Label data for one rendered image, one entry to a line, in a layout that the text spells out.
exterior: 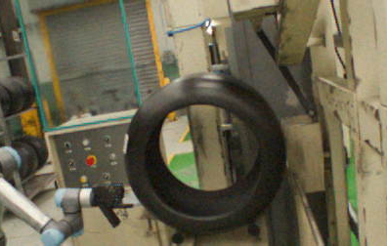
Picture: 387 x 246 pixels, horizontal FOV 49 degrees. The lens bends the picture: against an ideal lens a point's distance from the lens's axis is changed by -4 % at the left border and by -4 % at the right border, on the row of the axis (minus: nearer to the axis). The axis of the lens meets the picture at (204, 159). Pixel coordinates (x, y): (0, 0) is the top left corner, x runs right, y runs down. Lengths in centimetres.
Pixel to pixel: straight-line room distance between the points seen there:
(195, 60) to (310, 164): 64
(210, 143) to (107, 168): 73
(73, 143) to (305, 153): 124
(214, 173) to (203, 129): 20
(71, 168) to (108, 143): 26
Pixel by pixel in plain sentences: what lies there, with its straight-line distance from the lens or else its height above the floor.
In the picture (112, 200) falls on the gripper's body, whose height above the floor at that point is 106.
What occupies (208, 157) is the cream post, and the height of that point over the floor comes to 110.
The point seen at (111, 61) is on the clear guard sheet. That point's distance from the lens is 229.
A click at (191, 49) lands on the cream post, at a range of 185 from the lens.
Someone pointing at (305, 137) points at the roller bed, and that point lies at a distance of 183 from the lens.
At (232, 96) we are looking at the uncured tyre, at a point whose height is 139.
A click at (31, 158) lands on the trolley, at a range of 578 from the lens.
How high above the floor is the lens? 156
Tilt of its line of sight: 14 degrees down
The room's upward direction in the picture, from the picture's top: 10 degrees counter-clockwise
